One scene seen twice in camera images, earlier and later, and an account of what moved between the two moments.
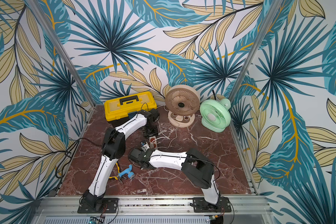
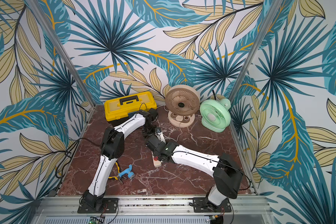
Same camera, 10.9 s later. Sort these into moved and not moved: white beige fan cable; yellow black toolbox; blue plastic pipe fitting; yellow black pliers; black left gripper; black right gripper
Moved: white beige fan cable; black right gripper
Not moved: black left gripper; yellow black toolbox; yellow black pliers; blue plastic pipe fitting
